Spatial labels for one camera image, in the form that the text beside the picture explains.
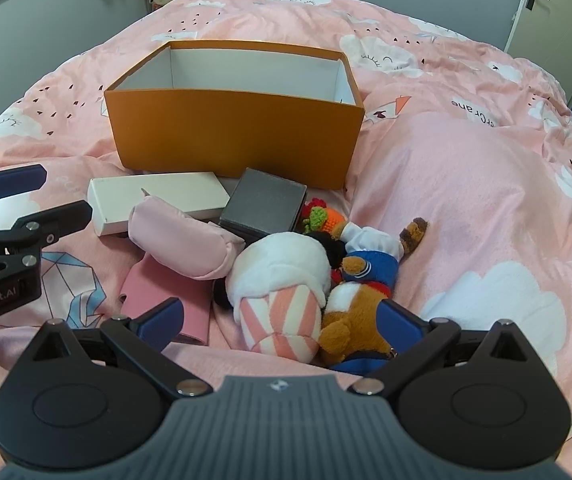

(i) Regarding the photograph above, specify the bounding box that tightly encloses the brown bear plush blue shirt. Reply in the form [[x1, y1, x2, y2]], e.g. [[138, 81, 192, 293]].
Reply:
[[316, 217, 429, 373]]

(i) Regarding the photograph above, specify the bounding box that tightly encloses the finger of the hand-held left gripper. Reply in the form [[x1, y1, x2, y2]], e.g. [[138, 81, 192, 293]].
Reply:
[[0, 200, 93, 267], [0, 159, 48, 206]]

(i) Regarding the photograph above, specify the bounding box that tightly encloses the pink flat card holder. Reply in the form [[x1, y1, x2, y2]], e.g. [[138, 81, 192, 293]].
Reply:
[[118, 252, 212, 346]]

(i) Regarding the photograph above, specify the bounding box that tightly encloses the plain pink pillow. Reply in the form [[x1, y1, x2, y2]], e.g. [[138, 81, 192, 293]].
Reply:
[[348, 110, 572, 321]]

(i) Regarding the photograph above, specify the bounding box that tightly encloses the grey square box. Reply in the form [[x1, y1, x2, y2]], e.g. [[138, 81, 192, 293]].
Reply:
[[218, 167, 308, 241]]

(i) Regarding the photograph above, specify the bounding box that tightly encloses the orange cardboard box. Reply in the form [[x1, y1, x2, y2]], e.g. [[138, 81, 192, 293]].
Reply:
[[103, 39, 365, 191]]

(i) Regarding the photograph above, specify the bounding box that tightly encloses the orange crochet ball toy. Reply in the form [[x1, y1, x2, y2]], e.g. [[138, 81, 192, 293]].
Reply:
[[300, 199, 349, 236]]

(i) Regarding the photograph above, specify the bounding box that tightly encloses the white long box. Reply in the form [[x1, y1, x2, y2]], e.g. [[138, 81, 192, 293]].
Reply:
[[87, 172, 232, 237]]

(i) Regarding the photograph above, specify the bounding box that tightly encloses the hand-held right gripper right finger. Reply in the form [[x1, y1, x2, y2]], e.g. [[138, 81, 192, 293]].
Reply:
[[351, 299, 542, 397]]

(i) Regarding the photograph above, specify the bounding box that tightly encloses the pink striped white plush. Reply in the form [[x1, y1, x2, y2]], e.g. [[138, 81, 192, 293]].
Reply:
[[212, 231, 347, 361]]

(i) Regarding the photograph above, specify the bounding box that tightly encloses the pink fabric pouch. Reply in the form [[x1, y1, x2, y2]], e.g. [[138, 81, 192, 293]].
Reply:
[[127, 197, 246, 281]]

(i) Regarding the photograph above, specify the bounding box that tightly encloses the pink printed blanket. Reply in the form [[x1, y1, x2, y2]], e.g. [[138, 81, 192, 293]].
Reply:
[[0, 0, 572, 480]]

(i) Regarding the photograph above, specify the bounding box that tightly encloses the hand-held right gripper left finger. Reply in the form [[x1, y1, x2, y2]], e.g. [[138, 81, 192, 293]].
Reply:
[[16, 297, 214, 400]]

